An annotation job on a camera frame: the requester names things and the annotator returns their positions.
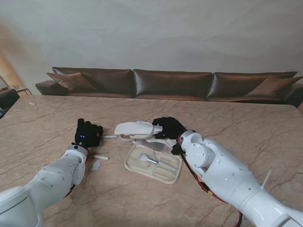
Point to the dark armchair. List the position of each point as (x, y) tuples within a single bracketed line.
[(8, 98)]

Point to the pink ferrule makeup brush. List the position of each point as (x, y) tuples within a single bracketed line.
[(101, 157)]

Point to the cream white cosmetics bag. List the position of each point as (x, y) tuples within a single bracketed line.
[(135, 127)]

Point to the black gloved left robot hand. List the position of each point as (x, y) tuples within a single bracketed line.
[(87, 134)]

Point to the brown sofa pillow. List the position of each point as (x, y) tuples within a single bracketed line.
[(272, 86), (73, 81)]

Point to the light wooden side table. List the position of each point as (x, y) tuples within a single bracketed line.
[(23, 89)]

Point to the large torn white paper scrap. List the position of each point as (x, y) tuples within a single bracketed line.
[(96, 165)]

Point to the brown leather sofa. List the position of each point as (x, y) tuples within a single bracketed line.
[(170, 82)]

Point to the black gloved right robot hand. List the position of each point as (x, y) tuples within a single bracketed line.
[(171, 128)]

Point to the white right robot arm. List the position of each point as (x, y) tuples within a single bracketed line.
[(232, 172)]

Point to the white zip tie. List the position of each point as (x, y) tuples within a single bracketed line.
[(266, 178)]

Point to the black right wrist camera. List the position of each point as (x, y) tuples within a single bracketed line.
[(176, 149)]

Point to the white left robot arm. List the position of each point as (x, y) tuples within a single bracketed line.
[(47, 182)]

